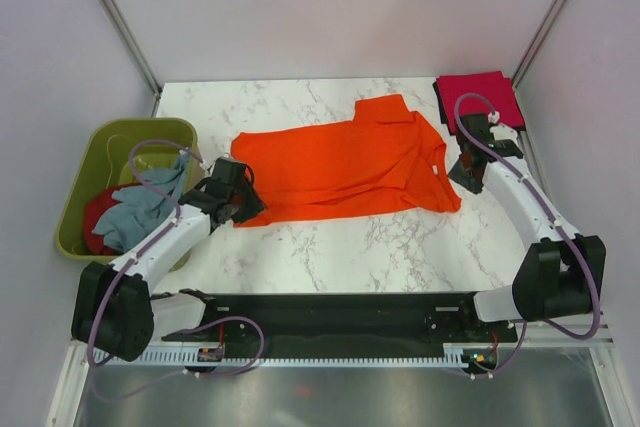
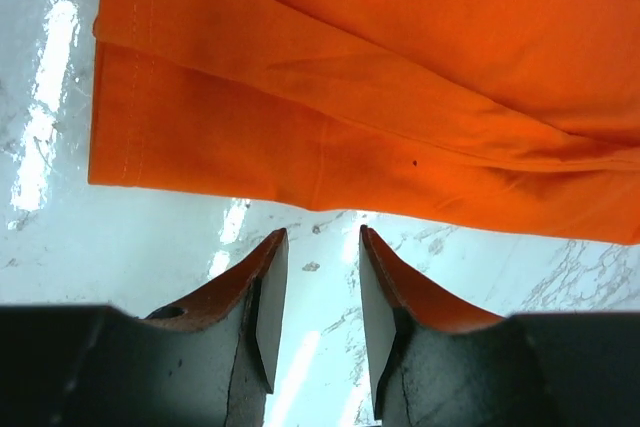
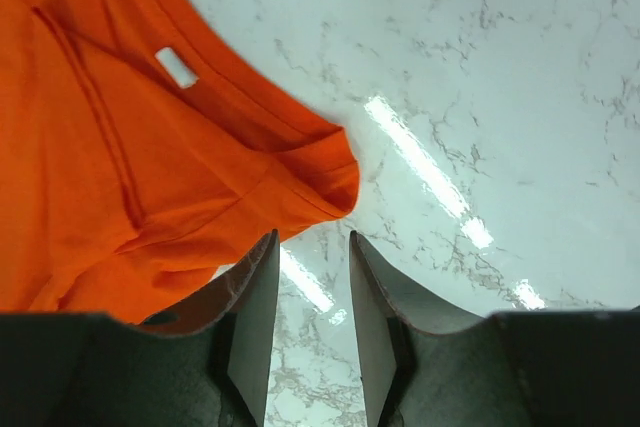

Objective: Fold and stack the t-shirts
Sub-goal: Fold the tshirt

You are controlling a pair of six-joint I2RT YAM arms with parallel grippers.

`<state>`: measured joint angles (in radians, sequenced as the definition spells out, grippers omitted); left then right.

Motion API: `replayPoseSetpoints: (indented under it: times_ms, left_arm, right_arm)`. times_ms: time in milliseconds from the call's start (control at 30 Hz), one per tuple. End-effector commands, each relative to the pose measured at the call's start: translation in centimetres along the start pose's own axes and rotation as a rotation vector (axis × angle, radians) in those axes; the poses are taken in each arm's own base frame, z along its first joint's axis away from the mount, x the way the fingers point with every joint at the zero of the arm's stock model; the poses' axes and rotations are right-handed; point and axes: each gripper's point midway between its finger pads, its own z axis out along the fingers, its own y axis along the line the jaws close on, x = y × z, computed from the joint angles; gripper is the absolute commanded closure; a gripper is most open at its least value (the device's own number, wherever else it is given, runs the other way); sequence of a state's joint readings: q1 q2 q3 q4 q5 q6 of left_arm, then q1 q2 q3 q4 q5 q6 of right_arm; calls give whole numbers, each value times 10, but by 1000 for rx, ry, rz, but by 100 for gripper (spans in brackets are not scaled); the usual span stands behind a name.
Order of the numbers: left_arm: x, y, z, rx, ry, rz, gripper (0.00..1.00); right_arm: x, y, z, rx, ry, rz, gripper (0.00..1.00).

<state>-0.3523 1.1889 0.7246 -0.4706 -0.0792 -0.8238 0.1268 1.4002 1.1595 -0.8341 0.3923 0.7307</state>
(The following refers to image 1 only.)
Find folded red t shirt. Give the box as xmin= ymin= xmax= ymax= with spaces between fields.
xmin=436 ymin=71 xmax=525 ymax=131

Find orange t shirt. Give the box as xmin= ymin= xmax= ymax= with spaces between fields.
xmin=231 ymin=94 xmax=461 ymax=227

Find light blue t shirt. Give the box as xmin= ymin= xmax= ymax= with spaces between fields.
xmin=94 ymin=154 xmax=189 ymax=253

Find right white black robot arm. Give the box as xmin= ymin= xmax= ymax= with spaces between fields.
xmin=449 ymin=114 xmax=606 ymax=341

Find white slotted cable duct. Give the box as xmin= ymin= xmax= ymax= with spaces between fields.
xmin=108 ymin=343 xmax=468 ymax=369

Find right aluminium frame post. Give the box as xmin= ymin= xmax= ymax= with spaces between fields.
xmin=511 ymin=0 xmax=569 ymax=90

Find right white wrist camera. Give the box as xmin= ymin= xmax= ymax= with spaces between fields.
xmin=487 ymin=112 xmax=523 ymax=158

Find olive green plastic bin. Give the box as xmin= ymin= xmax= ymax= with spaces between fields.
xmin=55 ymin=118 xmax=199 ymax=263

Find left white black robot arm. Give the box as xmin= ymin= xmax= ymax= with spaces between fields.
xmin=71 ymin=157 xmax=266 ymax=361

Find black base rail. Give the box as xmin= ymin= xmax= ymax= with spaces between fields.
xmin=166 ymin=293 xmax=517 ymax=358

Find aluminium frame post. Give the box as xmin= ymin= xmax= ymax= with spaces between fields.
xmin=98 ymin=0 xmax=162 ymax=101
xmin=511 ymin=0 xmax=569 ymax=90

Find left aluminium frame post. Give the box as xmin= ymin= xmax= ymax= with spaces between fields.
xmin=98 ymin=0 xmax=162 ymax=101

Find dark red t shirt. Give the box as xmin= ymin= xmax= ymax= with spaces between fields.
xmin=82 ymin=183 xmax=136 ymax=256

